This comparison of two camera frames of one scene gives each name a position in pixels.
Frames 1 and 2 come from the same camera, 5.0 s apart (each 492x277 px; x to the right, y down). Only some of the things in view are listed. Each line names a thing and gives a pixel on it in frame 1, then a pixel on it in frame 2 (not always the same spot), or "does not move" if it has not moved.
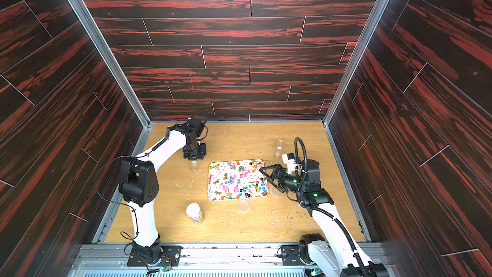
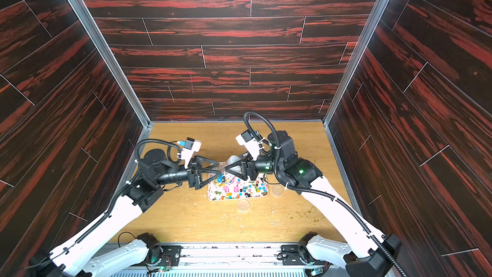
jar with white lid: x=193 y=211 → x=221 y=166
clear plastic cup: x=275 y=192 does not move
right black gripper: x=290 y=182 → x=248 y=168
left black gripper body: x=196 y=152 → x=189 y=177
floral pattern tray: x=236 y=179 does not move
